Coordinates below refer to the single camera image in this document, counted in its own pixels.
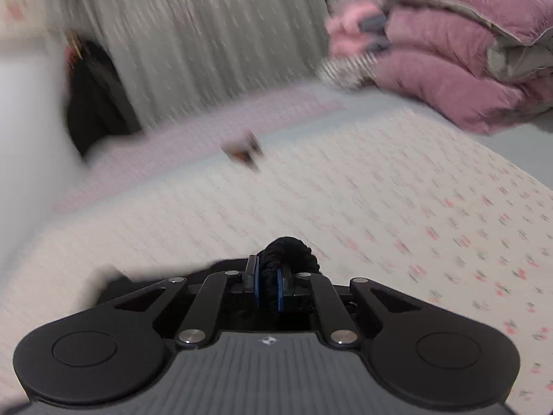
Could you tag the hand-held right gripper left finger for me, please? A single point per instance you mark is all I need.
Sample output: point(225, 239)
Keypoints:
point(255, 287)

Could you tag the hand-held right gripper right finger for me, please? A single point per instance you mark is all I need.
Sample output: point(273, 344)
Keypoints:
point(283, 289)

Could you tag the black pants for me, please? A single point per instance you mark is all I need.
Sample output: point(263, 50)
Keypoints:
point(289, 255)

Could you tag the brown hair claw clip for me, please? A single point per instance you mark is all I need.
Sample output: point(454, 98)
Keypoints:
point(244, 150)

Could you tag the pink striped blanket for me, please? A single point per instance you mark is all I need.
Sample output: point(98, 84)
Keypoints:
point(181, 147)

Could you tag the grey striped cloth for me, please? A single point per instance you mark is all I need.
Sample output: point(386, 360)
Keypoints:
point(345, 69)

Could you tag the hanging dark clothes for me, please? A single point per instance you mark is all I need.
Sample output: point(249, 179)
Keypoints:
point(97, 99)

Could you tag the grey star-print curtain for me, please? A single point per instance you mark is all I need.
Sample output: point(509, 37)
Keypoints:
point(194, 30)

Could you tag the folded pink fleece clothes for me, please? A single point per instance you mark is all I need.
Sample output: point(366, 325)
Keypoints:
point(350, 30)

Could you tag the light blue bed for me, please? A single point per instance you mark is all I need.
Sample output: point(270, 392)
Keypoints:
point(510, 138)

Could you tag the grey-blue folded garment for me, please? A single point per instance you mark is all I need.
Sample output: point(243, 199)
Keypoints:
point(373, 26)

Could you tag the folded mauve quilt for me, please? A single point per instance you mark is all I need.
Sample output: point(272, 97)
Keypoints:
point(453, 52)

